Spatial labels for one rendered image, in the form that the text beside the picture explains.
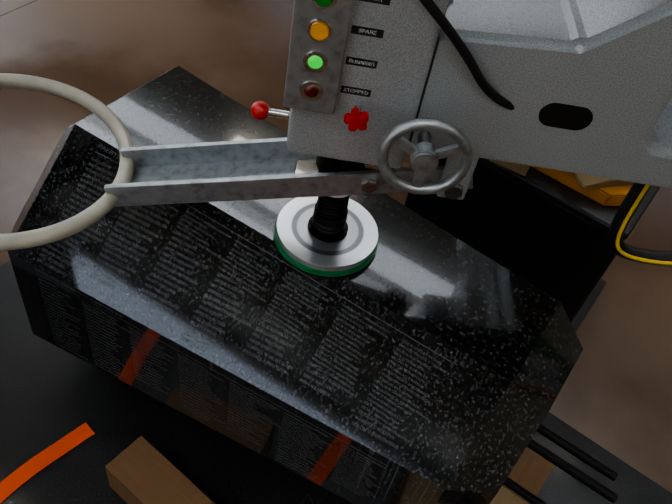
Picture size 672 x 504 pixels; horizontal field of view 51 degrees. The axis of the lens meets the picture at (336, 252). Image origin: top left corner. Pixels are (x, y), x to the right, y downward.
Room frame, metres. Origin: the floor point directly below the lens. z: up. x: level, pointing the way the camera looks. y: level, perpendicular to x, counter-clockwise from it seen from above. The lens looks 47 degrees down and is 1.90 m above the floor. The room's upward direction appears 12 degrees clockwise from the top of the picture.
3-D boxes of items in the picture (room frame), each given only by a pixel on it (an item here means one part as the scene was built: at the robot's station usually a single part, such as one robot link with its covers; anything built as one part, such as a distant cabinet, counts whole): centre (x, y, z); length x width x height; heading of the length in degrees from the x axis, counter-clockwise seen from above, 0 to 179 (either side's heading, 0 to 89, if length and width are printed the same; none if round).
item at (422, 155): (0.91, -0.10, 1.20); 0.15 x 0.10 x 0.15; 94
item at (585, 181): (1.49, -0.64, 0.80); 0.20 x 0.10 x 0.05; 113
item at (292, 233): (1.02, 0.03, 0.84); 0.21 x 0.21 x 0.01
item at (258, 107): (0.94, 0.15, 1.17); 0.08 x 0.03 x 0.03; 94
